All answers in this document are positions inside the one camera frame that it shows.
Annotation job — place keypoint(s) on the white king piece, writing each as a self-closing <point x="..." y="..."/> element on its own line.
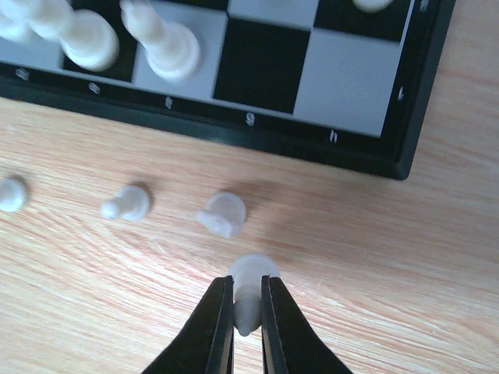
<point x="85" y="36"/>

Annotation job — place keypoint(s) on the white queen piece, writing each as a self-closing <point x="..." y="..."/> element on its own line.
<point x="14" y="27"/>

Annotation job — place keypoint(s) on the white pawn on table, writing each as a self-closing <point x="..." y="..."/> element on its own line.
<point x="131" y="203"/>

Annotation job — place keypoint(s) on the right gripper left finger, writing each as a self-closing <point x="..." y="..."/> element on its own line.
<point x="206" y="341"/>

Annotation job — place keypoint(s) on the white pawn on board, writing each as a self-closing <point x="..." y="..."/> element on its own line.
<point x="371" y="6"/>

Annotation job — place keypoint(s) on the black and silver chessboard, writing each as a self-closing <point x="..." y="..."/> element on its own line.
<point x="319" y="81"/>

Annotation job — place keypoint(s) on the white bishop piece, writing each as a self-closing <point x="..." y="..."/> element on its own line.
<point x="172" y="50"/>

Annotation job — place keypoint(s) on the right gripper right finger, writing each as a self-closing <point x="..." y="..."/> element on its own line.
<point x="289" y="343"/>

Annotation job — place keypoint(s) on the white knight on table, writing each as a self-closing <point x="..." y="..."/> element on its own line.
<point x="14" y="194"/>
<point x="224" y="214"/>

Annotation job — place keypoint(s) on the white bishop on table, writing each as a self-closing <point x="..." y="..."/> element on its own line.
<point x="247" y="272"/>

